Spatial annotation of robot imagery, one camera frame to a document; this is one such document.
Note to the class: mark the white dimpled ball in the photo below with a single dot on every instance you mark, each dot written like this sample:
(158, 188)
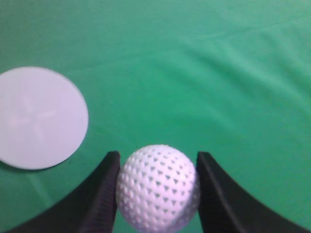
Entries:
(158, 189)

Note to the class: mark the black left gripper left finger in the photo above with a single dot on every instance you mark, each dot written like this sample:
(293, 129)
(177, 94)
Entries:
(89, 208)

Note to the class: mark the green table cloth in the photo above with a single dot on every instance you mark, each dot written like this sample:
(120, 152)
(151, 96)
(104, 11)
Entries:
(231, 77)

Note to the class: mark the white round plate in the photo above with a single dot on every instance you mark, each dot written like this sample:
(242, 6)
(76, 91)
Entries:
(43, 118)

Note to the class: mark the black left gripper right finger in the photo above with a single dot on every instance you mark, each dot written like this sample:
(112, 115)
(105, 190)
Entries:
(225, 207)

